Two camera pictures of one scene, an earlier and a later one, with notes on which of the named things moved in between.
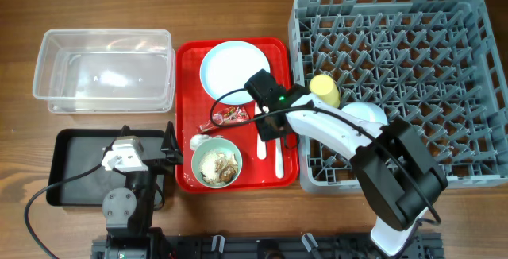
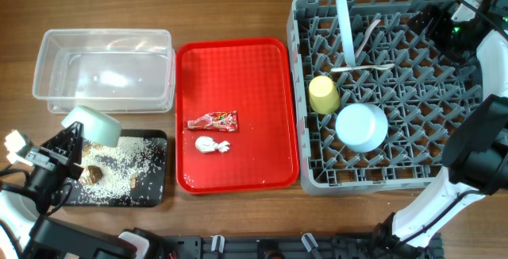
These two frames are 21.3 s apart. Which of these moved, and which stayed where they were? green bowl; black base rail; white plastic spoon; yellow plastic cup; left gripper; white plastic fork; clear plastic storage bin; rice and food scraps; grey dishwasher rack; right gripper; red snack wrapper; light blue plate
Moved: white plastic spoon; light blue plate; green bowl; rice and food scraps; left gripper; white plastic fork; right gripper; red snack wrapper
Stayed: grey dishwasher rack; yellow plastic cup; clear plastic storage bin; black base rail
